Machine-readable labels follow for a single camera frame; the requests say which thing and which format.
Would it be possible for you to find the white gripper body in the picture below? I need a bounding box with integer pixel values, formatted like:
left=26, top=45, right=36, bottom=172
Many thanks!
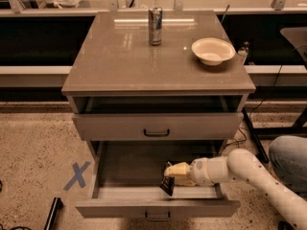
left=190, top=158, right=214, bottom=187

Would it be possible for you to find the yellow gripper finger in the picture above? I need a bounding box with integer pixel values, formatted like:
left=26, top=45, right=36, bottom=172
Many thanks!
left=164, top=162, right=190, bottom=177
left=175, top=177, right=196, bottom=187

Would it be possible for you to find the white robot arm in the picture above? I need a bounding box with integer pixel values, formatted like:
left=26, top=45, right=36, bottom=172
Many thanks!
left=164, top=149, right=307, bottom=230

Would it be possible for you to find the grey open middle drawer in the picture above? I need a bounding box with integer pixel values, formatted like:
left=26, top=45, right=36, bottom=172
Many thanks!
left=76, top=141, right=240, bottom=221

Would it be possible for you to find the grey drawer cabinet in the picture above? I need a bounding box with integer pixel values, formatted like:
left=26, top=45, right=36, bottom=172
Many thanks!
left=61, top=10, right=257, bottom=155

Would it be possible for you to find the grey upper drawer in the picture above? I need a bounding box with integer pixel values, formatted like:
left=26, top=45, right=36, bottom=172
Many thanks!
left=73, top=113, right=243, bottom=141

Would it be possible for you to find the black stand leg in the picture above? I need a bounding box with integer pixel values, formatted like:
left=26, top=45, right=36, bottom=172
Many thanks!
left=242, top=109, right=269, bottom=164

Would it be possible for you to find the person leg in jeans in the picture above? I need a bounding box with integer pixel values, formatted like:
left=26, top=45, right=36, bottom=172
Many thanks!
left=269, top=135, right=307, bottom=194

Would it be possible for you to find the blue tape cross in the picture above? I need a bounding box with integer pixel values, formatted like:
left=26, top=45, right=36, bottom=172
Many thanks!
left=63, top=161, right=90, bottom=191

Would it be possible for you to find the white bowl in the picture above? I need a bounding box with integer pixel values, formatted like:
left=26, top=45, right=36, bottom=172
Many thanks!
left=191, top=37, right=236, bottom=66

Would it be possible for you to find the black bar on floor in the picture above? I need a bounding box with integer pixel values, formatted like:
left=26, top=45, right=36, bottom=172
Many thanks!
left=44, top=197, right=63, bottom=230

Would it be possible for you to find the small clear bottle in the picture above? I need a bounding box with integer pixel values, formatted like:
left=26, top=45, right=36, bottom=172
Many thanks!
left=237, top=41, right=249, bottom=65

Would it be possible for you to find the silver blue drink can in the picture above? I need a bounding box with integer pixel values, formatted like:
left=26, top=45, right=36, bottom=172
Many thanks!
left=148, top=7, right=163, bottom=45

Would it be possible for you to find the yellow floor cable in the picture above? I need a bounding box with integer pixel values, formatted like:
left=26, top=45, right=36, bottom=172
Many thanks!
left=225, top=126, right=248, bottom=147

